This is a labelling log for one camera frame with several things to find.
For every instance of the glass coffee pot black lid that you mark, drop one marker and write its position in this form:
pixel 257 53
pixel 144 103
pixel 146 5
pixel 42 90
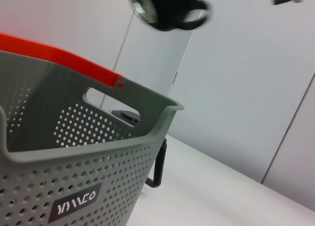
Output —
pixel 157 167

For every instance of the grey perforated plastic storage bin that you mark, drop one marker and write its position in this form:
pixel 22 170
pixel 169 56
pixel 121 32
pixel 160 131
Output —
pixel 98 174

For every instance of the glass teacup black holder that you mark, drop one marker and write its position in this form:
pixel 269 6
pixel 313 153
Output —
pixel 167 19

